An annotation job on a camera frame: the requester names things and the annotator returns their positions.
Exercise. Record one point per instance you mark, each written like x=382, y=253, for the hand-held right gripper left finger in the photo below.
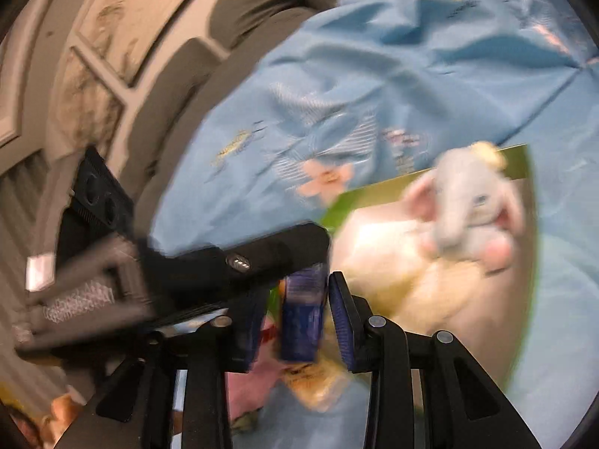
x=245, y=329

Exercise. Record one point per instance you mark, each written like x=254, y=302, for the white plush toy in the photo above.
x=397, y=285

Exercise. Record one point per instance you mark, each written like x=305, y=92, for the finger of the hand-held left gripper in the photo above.
x=271, y=252

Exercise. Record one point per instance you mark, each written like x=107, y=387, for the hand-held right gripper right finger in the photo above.
x=339, y=320

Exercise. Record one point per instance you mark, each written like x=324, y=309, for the blue rectangular object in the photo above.
x=302, y=318

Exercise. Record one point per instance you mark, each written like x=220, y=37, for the grey elephant plush toy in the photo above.
x=463, y=210

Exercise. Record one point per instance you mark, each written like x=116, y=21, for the purple plush toy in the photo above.
x=252, y=376

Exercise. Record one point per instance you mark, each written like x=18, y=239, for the yellow plush toy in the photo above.
x=316, y=386

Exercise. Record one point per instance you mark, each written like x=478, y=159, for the green box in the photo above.
x=526, y=262

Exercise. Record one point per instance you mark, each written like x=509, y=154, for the grey sofa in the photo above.
x=187, y=103

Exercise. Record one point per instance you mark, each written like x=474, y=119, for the light blue floral bedsheet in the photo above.
x=374, y=79

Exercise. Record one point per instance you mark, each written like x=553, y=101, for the beige patterned wall panel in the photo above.
x=86, y=103
x=119, y=18

